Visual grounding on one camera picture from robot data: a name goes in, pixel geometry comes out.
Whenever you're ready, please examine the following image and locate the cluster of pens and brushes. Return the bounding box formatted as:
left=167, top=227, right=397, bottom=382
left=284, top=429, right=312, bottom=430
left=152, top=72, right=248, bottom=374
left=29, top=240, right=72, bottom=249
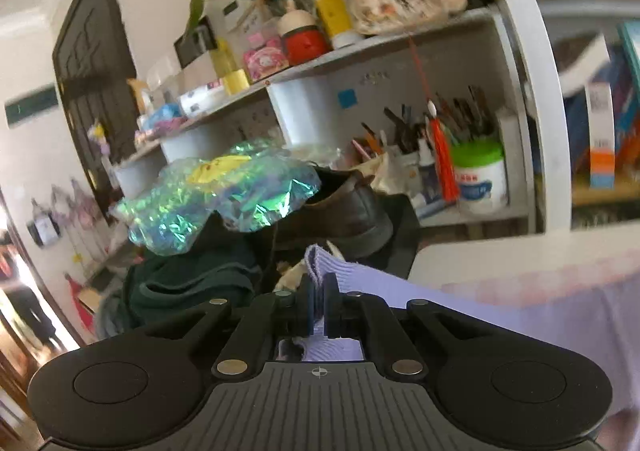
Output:
left=350, top=84, right=501, bottom=162

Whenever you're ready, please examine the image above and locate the white glue bottle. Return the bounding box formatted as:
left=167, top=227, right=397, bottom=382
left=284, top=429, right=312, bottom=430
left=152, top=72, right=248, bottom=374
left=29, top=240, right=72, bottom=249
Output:
left=415, top=136, right=441, bottom=212

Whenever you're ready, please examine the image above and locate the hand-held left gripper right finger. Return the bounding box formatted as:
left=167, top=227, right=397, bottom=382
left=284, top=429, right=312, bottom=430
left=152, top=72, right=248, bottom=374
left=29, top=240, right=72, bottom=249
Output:
left=322, top=272, right=501, bottom=377

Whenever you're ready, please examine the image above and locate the white tissue packet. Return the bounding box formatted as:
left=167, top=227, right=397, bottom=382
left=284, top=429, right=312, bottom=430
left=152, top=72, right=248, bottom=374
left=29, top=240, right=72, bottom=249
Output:
left=179, top=84, right=228, bottom=118

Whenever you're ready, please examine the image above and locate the white shelf unit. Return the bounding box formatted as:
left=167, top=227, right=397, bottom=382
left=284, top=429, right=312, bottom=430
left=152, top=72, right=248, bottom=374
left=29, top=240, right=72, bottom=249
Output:
left=112, top=0, right=640, bottom=237

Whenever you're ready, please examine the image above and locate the yellow and white bottle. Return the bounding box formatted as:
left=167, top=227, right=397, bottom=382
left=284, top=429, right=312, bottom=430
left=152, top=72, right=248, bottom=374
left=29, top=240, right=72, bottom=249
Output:
left=307, top=0, right=365, bottom=51

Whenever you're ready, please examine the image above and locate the red round doll jar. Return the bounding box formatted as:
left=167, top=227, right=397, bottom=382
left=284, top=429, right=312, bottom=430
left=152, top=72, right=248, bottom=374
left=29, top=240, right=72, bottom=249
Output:
left=276, top=1, right=332, bottom=68

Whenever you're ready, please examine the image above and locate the white tub with green lid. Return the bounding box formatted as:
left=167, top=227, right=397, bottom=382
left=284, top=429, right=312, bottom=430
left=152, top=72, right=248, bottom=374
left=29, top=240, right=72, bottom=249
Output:
left=450, top=138, right=510, bottom=217

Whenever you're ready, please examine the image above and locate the red tassel ornament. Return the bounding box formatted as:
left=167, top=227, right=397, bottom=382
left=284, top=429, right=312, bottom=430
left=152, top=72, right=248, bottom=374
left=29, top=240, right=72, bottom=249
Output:
left=407, top=36, right=461, bottom=204

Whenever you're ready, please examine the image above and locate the orange and blue box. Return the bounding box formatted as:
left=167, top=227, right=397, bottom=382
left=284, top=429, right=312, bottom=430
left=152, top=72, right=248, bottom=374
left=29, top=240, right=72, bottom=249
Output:
left=582, top=81, right=617, bottom=191

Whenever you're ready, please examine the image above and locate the row of books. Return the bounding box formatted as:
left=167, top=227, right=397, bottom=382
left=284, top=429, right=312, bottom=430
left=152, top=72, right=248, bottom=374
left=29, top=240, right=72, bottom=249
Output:
left=550, top=21, right=640, bottom=192

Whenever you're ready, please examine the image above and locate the lavender knitted sock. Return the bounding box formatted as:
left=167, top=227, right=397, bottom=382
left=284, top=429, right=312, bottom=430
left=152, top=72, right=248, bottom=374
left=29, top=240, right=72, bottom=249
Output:
left=278, top=243, right=640, bottom=432

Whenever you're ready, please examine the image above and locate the brown leather shoe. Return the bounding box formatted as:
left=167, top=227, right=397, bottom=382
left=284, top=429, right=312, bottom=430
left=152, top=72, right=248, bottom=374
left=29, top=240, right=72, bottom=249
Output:
left=272, top=168, right=396, bottom=262

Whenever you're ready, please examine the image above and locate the black case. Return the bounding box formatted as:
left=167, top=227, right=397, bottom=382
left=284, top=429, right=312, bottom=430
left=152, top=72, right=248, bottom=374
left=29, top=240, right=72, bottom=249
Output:
left=370, top=191, right=422, bottom=282

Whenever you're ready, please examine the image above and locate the dark green garment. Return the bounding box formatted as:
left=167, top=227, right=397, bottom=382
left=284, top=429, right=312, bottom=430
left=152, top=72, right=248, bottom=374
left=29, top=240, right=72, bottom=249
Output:
left=97, top=211, right=276, bottom=337

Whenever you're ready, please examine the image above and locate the pink checked printed tablecloth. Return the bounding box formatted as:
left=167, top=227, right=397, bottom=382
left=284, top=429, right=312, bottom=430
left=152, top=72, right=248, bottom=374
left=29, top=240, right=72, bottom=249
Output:
left=440, top=253, right=640, bottom=312

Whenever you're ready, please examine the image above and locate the pink printed box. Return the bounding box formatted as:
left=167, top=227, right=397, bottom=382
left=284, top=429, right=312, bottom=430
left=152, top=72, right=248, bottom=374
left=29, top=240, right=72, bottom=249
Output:
left=243, top=31, right=290, bottom=84

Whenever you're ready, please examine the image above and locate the yellow container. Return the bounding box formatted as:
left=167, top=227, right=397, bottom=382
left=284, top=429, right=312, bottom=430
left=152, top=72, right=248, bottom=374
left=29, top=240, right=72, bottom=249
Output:
left=210, top=38, right=251, bottom=95

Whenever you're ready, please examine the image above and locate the iridescent foil bag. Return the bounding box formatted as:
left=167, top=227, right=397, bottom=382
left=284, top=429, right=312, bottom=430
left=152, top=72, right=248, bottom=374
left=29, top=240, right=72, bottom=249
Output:
left=111, top=137, right=322, bottom=258

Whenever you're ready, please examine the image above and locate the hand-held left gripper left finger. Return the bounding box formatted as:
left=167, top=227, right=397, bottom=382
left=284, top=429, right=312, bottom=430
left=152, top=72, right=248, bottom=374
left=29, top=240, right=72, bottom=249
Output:
left=132, top=276, right=317, bottom=379

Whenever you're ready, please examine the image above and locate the dark wooden door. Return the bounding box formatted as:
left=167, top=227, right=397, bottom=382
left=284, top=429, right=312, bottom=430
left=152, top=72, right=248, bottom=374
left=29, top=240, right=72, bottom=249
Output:
left=52, top=0, right=141, bottom=187

